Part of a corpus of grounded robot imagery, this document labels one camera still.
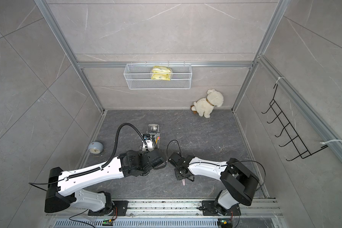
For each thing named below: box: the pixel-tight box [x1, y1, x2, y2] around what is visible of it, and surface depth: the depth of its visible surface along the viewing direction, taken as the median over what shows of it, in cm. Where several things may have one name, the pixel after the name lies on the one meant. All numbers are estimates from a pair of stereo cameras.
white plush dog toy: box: [190, 88, 225, 119], surface depth 112 cm
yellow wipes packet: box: [151, 66, 172, 81], surface depth 89 cm
